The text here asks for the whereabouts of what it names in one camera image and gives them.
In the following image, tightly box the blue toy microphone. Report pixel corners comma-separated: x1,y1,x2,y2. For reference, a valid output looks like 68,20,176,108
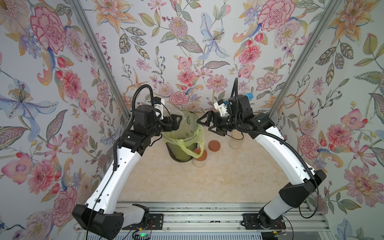
245,93,254,101

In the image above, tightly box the aluminium corner post right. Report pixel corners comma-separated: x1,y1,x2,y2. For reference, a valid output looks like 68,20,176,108
269,0,340,119

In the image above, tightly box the closed jar brown lid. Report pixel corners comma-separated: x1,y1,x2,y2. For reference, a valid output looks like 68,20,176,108
193,148,208,168

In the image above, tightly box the aluminium corner post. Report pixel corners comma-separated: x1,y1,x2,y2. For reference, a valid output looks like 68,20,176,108
69,0,130,119
269,0,340,119

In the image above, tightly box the aluminium corner post left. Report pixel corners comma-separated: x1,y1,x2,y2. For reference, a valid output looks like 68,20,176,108
69,0,130,119

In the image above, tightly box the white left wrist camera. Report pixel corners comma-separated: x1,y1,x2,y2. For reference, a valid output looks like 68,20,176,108
154,97,165,120

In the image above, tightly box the green plastic bin liner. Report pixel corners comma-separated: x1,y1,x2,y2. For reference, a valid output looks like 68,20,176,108
160,109,206,160

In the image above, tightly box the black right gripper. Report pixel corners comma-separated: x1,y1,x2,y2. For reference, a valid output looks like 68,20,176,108
198,113,245,137

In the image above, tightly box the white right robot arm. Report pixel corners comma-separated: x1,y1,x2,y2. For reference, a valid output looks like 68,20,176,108
197,80,326,230

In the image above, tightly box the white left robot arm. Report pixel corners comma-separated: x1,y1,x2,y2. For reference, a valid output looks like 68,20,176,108
72,84,183,240

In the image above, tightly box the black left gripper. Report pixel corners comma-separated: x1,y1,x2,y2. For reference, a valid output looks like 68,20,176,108
145,111,182,138

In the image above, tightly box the black mesh waste bin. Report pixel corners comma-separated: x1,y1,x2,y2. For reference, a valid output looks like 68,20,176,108
160,109,205,163

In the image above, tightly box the clear plastic rice jar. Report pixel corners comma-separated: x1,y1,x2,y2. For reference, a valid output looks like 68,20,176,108
229,130,244,150

